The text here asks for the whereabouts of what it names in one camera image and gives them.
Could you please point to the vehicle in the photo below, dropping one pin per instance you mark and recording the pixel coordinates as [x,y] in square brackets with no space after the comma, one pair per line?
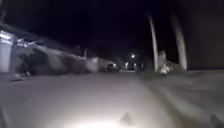
[111,66]

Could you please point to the grey concrete road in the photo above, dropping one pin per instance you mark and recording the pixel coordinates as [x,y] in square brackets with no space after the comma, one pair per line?
[100,100]

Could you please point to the pale leaning pole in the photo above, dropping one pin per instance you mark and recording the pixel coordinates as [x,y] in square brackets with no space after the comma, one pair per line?
[153,43]
[180,43]

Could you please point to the dark shrubs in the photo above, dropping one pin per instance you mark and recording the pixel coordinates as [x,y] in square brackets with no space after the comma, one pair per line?
[43,61]

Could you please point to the long boundary wall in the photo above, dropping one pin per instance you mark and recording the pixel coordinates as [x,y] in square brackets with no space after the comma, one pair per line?
[96,61]

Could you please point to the pale gate wall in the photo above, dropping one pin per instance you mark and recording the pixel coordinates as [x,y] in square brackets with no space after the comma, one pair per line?
[6,53]

